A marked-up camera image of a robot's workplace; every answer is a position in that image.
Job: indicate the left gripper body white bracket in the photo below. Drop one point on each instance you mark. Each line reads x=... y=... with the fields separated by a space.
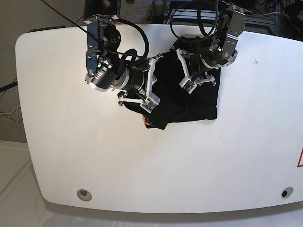
x=194 y=67

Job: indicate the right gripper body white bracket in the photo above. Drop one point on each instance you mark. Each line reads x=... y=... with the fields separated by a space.
x=137 y=80

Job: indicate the black T-shirt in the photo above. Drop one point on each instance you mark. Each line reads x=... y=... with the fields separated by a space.
x=176 y=104

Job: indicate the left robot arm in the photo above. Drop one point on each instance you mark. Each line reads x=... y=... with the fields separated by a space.
x=217 y=48

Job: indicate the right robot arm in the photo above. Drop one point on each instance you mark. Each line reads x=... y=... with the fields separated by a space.
x=108 y=69

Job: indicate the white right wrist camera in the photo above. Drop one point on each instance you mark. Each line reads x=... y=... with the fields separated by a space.
x=150 y=103

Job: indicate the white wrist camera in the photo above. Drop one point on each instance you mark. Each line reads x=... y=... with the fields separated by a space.
x=150 y=103
x=187 y=85

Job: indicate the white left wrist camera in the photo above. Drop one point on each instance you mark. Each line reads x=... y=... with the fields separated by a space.
x=187 y=85

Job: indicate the aluminium frame rail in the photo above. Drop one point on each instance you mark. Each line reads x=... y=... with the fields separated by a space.
x=270 y=22

